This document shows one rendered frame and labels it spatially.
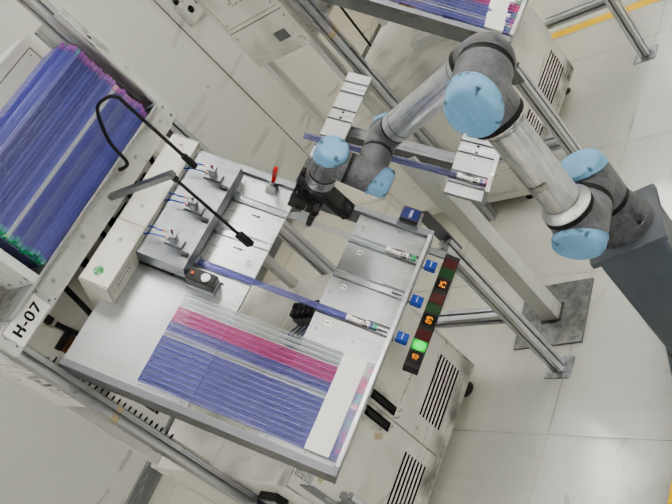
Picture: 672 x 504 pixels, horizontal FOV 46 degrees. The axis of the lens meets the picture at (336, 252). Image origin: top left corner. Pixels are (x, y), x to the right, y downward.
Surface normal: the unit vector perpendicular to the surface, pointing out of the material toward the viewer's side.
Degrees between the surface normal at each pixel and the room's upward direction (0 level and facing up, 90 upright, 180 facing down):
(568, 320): 0
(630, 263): 90
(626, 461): 0
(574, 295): 0
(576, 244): 98
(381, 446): 90
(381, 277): 45
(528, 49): 90
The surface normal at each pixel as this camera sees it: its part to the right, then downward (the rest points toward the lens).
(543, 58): 0.68, -0.12
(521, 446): -0.64, -0.59
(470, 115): -0.38, 0.69
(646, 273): -0.12, 0.71
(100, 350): 0.03, -0.51
